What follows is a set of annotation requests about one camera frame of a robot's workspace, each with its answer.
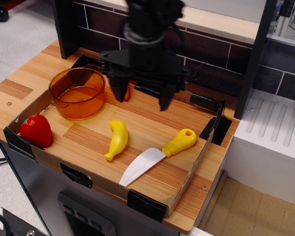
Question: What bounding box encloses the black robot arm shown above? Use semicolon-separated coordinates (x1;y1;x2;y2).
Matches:
100;0;189;111

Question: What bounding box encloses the yellow toy banana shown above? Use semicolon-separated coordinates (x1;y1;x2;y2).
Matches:
104;120;128;161

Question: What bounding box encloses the black caster wheel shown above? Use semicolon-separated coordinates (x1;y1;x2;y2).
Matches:
0;6;9;22

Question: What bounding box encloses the orange toy carrot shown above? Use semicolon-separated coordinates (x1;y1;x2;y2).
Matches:
124;84;130;101

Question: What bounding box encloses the grey toy oven panel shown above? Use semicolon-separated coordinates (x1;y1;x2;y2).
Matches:
57;193;117;236

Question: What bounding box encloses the red toy strawberry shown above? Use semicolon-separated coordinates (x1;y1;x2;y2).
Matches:
20;115;53;147

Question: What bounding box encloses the cardboard fence with black tape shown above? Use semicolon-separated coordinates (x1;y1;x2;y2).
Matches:
4;54;238;231

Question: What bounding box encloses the orange transparent plastic pot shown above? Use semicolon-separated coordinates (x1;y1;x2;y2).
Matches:
49;64;106;120

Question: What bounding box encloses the white toy sink drainboard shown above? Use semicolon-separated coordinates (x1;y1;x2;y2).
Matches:
225;90;295;204

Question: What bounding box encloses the toy knife yellow handle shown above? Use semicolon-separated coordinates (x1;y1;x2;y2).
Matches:
119;129;197;187

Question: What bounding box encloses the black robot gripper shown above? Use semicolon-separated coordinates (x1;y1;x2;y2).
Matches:
100;44;189;111

